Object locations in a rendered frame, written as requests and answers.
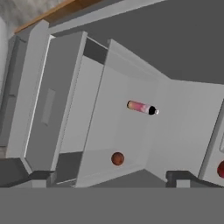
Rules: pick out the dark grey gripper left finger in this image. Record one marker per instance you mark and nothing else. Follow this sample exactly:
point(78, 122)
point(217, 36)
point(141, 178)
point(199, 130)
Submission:
point(40, 177)

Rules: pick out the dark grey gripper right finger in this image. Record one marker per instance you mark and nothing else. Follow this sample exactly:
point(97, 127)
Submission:
point(178, 175)

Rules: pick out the grey fridge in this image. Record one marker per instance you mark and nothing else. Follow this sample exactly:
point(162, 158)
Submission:
point(128, 137)

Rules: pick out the red round fruit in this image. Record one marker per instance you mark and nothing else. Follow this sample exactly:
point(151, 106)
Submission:
point(221, 169)

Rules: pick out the brown-red round fruit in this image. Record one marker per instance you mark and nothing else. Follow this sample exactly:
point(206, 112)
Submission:
point(117, 158)

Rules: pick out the pink bottle with black cap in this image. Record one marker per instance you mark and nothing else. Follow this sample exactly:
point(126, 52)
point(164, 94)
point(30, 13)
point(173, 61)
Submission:
point(141, 106)

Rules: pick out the wooden cupboard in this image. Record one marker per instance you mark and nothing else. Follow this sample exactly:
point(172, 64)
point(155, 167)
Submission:
point(52, 13)

